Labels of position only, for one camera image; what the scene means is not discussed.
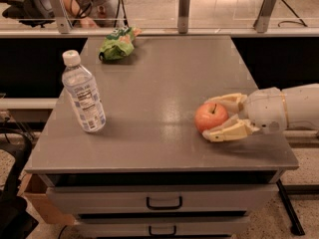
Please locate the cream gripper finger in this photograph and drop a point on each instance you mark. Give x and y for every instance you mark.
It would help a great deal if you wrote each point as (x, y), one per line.
(232, 103)
(234, 128)

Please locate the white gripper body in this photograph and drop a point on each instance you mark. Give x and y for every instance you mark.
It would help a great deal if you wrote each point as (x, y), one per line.
(265, 111)

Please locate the red apple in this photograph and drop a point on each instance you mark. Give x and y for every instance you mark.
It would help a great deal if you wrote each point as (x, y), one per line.
(210, 115)

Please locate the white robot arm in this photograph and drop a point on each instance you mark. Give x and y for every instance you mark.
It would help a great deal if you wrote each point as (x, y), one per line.
(301, 105)

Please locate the green rice chip bag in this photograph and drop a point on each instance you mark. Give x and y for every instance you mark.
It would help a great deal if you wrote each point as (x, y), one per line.
(119, 44)

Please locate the black table leg bar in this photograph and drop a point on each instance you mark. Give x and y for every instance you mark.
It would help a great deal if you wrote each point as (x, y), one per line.
(296, 227)

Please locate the grey lower drawer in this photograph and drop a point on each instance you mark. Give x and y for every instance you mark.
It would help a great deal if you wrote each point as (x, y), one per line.
(186, 226)

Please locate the grey drawer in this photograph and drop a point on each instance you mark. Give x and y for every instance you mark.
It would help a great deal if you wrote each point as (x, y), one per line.
(186, 226)
(132, 199)

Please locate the clear plastic water bottle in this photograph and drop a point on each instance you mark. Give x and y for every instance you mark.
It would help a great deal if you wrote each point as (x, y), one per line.
(83, 91)

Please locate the grey top drawer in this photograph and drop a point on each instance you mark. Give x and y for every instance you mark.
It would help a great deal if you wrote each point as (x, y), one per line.
(132, 199)

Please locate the person in grey clothes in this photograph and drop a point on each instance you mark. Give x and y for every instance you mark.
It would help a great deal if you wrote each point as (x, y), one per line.
(96, 13)

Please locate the brown cardboard box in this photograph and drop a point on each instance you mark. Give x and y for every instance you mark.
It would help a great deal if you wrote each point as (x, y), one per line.
(34, 189)

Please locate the black office chair left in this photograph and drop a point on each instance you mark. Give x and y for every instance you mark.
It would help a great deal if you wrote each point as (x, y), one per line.
(29, 12)

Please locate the black chair foreground left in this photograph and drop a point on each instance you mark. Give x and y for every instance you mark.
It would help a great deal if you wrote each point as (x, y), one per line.
(15, 221)

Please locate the grey right rail post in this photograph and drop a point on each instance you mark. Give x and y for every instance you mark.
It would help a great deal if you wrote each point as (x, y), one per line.
(262, 21)

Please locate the grey rail post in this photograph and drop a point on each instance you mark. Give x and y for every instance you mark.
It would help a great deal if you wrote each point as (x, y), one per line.
(183, 16)
(63, 24)
(262, 21)

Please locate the black top drawer handle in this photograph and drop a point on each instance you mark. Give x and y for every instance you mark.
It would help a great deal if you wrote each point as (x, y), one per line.
(164, 205)

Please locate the black drawer handle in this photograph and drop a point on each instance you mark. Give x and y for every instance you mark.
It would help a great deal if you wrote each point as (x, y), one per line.
(164, 205)
(162, 231)

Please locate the grey middle rail post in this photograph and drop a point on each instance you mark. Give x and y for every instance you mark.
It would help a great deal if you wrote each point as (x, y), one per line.
(183, 16)

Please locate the black lower drawer handle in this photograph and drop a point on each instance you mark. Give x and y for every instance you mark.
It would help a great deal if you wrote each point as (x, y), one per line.
(162, 231)

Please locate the grey left rail post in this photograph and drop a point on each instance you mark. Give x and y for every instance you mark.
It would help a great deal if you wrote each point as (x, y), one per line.
(63, 24)

